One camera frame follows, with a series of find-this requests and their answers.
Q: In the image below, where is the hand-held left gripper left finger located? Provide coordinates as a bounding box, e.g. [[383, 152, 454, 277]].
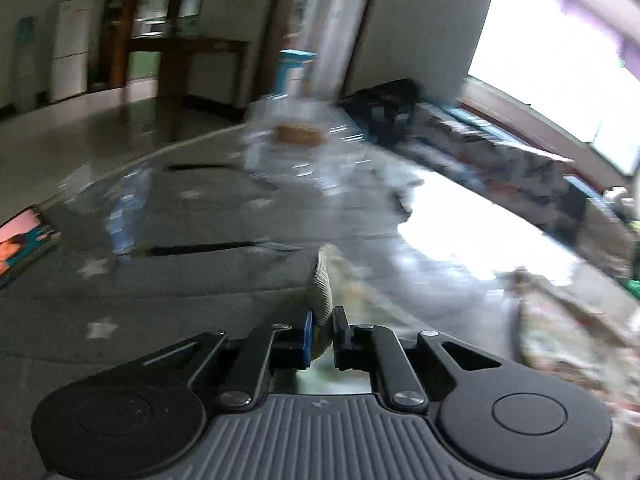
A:
[[144, 311, 314, 407]]

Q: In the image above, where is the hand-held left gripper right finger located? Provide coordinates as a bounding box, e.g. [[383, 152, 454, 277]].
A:
[[334, 306, 501, 411]]

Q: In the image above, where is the pastel patterned child garment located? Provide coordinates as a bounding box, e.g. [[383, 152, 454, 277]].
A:
[[306, 242, 640, 466]]

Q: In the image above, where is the clear plastic bag with bread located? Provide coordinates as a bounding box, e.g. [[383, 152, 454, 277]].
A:
[[242, 95, 373, 186]]

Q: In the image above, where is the small butterfly print pillow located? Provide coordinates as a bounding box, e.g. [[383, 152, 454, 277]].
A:
[[412, 102, 501, 181]]

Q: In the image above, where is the black bag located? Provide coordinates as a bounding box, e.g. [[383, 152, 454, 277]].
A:
[[336, 77, 423, 143]]

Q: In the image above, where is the large butterfly print pillow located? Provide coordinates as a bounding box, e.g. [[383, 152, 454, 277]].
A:
[[487, 137, 576, 221]]

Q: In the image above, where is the blue white box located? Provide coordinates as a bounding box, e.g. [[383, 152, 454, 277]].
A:
[[272, 49, 318, 98]]

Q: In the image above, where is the blue cushioned sofa bench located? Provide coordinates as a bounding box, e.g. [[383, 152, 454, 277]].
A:
[[336, 85, 640, 281]]

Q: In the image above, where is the grey pillow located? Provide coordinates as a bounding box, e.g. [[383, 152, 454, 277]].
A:
[[575, 195, 635, 276]]

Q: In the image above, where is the dark wooden side table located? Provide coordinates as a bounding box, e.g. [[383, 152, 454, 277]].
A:
[[122, 36, 251, 111]]

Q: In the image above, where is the smartphone with lit screen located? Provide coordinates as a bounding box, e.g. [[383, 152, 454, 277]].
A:
[[0, 205, 62, 288]]

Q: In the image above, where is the black white plush toy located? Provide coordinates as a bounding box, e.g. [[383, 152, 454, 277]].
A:
[[602, 185, 633, 211]]

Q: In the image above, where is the green framed window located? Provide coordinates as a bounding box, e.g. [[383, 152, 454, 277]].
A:
[[462, 0, 640, 176]]

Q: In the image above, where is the wooden glass door cabinet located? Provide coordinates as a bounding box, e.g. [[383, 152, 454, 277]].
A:
[[89, 0, 211, 92]]

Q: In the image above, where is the white refrigerator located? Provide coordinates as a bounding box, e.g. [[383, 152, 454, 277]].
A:
[[50, 0, 96, 103]]

